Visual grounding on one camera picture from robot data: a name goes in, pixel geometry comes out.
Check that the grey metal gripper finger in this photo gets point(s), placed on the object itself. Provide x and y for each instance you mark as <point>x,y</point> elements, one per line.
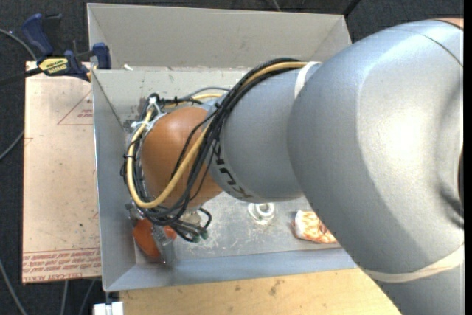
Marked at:
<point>132,212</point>
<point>166,247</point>

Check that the orange ball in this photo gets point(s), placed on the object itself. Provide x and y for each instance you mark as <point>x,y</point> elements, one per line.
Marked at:
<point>145,241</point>

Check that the clear glass thing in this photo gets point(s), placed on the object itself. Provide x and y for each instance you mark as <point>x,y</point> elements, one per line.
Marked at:
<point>262,213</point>

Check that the brown cardboard board, red print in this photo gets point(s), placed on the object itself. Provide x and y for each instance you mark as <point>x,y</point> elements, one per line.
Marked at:
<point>59,173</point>

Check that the orange and white packet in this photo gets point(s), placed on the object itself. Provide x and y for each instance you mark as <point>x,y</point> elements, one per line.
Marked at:
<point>311,228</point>

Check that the small white stick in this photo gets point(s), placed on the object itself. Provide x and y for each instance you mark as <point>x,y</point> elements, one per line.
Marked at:
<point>128,66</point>

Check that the grey metal bin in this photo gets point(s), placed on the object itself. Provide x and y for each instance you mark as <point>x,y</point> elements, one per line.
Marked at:
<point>206,37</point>

